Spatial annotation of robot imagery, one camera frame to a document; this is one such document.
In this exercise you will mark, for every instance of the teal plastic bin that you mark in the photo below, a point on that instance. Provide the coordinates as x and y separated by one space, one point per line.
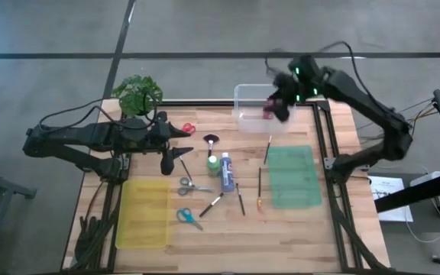
294 177

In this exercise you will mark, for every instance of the yellow plastic bin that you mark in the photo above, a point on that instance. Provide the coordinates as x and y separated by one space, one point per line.
143 214

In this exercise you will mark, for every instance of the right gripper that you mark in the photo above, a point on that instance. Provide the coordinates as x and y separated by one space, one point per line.
286 89

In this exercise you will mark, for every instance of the red scissors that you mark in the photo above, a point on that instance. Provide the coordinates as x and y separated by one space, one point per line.
188 126

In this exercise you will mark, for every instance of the gold ferrule paintbrush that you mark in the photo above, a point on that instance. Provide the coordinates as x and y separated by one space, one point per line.
259 187

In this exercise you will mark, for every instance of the slim black silver ferrule brush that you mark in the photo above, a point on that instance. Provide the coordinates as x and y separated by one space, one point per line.
240 200

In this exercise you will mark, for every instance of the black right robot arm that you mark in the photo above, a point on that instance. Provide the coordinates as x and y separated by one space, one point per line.
357 95

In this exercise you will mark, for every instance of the blue paint bottle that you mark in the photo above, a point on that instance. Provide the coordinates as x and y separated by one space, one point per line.
226 175

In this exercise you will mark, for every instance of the white box device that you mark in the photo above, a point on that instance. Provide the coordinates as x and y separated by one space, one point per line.
426 177

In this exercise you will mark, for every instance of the blue scissors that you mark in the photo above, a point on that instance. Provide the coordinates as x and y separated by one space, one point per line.
196 224

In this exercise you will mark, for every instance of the green plant in white pot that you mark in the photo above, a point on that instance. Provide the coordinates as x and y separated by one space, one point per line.
136 95

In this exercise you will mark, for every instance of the clear plastic bin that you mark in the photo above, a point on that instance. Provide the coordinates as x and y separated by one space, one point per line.
250 122

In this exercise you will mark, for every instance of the grey scissors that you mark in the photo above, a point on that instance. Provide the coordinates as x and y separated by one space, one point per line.
201 188

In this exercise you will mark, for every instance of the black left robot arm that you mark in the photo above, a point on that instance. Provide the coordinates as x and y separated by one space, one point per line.
90 135

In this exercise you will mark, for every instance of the thin black paintbrush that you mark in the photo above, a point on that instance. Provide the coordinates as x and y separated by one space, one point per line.
185 168
267 151

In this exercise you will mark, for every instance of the printed white paper sheet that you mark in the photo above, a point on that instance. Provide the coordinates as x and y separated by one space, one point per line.
386 183

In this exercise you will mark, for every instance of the green paint bottle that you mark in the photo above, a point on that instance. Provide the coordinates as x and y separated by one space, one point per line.
213 166

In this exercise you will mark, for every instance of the thick black silver ferrule brush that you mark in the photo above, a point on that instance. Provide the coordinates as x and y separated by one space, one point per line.
210 206

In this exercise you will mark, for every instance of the black workstation stand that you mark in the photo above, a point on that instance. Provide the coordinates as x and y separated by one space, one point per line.
415 193

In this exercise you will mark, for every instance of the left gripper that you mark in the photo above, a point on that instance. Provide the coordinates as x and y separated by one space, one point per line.
160 133

